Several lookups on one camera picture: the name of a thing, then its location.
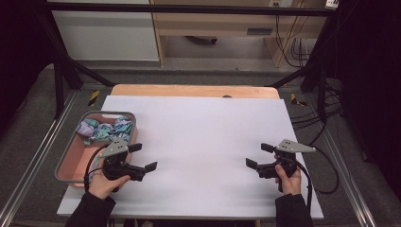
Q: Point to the white wall socket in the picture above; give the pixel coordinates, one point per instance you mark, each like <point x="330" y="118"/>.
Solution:
<point x="275" y="3"/>

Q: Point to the white cabinet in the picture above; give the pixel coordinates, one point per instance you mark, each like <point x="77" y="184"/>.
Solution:
<point x="104" y="38"/>

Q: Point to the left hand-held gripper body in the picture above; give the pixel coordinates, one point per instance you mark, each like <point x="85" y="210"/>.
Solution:
<point x="118" y="168"/>

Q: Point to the dark object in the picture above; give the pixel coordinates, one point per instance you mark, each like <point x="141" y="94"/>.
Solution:
<point x="201" y="40"/>

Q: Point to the aluminium rail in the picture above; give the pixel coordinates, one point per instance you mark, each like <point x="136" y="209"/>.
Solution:
<point x="353" y="195"/>
<point x="34" y="157"/>

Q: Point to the white power strip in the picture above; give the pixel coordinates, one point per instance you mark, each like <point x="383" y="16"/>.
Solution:
<point x="331" y="3"/>

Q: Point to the purple seahorse print swimsuit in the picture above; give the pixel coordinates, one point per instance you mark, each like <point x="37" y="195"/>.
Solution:
<point x="104" y="130"/>

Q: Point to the person's right hand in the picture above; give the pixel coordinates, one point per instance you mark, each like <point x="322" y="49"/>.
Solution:
<point x="291" y="184"/>

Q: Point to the yellow tool floor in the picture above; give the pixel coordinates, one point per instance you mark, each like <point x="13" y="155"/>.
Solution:
<point x="93" y="98"/>
<point x="296" y="100"/>

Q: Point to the person's left hand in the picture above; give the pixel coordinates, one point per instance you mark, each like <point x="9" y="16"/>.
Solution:
<point x="101" y="186"/>

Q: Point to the pink basket with grey rim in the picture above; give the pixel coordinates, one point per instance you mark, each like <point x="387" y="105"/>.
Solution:
<point x="75" y="160"/>

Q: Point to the black metal frame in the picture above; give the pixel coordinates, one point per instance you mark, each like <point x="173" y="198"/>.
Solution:
<point x="189" y="8"/>

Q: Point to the light wooden desk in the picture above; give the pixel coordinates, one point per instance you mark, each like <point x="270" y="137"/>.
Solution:
<point x="205" y="25"/>

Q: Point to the yellow tool left floor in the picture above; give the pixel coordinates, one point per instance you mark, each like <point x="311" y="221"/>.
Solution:
<point x="93" y="98"/>

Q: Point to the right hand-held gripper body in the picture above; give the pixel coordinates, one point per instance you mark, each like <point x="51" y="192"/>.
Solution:
<point x="288" y="157"/>

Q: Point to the black curtain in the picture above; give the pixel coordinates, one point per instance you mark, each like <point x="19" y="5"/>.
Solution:
<point x="19" y="47"/>
<point x="372" y="78"/>

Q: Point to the yellow tool right floor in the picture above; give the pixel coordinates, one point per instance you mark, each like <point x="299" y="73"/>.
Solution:
<point x="296" y="100"/>

